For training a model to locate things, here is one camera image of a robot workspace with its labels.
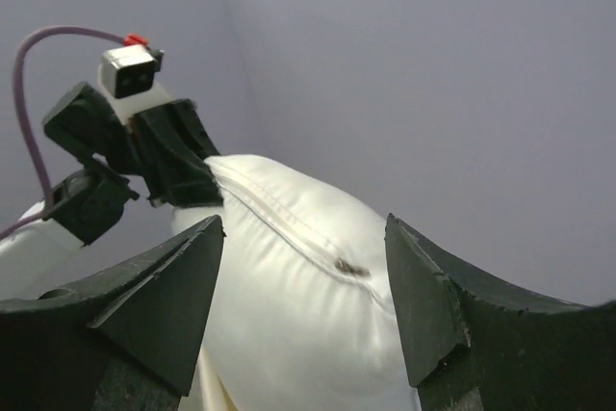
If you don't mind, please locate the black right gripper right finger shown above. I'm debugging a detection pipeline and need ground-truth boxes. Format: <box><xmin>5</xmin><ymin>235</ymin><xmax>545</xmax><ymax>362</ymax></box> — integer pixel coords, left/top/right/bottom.
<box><xmin>385</xmin><ymin>216</ymin><xmax>615</xmax><ymax>411</ymax></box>

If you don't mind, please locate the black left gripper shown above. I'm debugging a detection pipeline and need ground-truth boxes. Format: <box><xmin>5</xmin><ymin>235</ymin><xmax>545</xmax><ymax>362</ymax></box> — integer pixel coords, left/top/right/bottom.
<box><xmin>42</xmin><ymin>82</ymin><xmax>222</xmax><ymax>208</ymax></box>

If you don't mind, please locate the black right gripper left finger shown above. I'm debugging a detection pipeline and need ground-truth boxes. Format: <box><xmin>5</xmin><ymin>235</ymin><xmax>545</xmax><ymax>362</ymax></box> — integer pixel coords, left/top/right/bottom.
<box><xmin>1</xmin><ymin>216</ymin><xmax>224</xmax><ymax>411</ymax></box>

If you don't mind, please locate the white pillow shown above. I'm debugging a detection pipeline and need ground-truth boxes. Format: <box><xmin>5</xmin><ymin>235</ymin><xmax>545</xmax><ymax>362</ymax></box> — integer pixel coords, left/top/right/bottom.
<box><xmin>181</xmin><ymin>155</ymin><xmax>419</xmax><ymax>411</ymax></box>

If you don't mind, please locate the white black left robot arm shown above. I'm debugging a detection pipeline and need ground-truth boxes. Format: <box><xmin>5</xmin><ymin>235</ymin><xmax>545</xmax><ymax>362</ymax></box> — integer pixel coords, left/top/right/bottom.
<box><xmin>1</xmin><ymin>83</ymin><xmax>223</xmax><ymax>299</ymax></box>

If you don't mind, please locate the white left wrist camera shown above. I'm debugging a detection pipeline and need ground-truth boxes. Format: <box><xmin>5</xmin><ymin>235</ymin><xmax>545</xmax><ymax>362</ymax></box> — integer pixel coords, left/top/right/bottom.
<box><xmin>97</xmin><ymin>34</ymin><xmax>172</xmax><ymax>126</ymax></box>

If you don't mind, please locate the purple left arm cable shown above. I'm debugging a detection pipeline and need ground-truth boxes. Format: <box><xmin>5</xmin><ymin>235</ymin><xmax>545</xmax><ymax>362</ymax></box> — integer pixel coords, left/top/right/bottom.
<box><xmin>0</xmin><ymin>25</ymin><xmax>126</xmax><ymax>239</ymax></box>

